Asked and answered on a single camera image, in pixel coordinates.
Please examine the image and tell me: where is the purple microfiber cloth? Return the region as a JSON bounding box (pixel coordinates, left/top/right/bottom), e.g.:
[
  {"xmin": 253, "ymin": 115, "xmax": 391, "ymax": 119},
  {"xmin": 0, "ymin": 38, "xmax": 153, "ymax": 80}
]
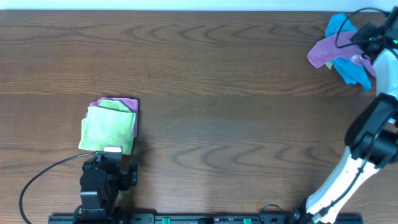
[{"xmin": 307, "ymin": 35, "xmax": 376, "ymax": 77}]

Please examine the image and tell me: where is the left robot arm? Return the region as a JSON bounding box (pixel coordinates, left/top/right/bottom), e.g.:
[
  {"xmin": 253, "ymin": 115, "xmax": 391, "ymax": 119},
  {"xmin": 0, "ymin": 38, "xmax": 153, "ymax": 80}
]
[{"xmin": 72, "ymin": 151, "xmax": 137, "ymax": 224}]

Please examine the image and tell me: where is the blue crumpled cloth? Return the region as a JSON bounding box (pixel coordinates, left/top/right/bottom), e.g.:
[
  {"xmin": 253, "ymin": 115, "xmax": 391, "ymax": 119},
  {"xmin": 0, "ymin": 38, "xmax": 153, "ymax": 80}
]
[{"xmin": 325, "ymin": 13, "xmax": 374, "ymax": 91}]

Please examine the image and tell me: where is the folded green cloth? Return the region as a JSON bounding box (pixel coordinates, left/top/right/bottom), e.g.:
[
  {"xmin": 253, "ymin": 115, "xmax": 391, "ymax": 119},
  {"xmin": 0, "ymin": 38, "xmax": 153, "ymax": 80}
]
[{"xmin": 78, "ymin": 100, "xmax": 136, "ymax": 155}]

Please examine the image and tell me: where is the yellow-green crumpled cloth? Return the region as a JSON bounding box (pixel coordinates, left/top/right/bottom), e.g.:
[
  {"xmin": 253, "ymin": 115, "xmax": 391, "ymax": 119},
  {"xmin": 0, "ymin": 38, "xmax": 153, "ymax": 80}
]
[{"xmin": 325, "ymin": 62, "xmax": 333, "ymax": 70}]

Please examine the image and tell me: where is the folded purple cloth underneath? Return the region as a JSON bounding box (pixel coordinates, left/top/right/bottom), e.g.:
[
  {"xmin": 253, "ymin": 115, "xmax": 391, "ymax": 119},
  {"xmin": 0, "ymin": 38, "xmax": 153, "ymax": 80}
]
[{"xmin": 90, "ymin": 97, "xmax": 139, "ymax": 138}]

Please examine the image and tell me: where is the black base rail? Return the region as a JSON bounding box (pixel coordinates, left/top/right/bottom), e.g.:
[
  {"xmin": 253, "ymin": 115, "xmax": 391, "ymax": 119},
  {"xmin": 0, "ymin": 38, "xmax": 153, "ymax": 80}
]
[{"xmin": 48, "ymin": 213, "xmax": 364, "ymax": 224}]

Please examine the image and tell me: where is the left black cable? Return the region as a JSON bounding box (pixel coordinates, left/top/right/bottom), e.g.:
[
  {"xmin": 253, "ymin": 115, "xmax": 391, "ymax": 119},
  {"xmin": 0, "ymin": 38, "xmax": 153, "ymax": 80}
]
[{"xmin": 19, "ymin": 151, "xmax": 100, "ymax": 224}]

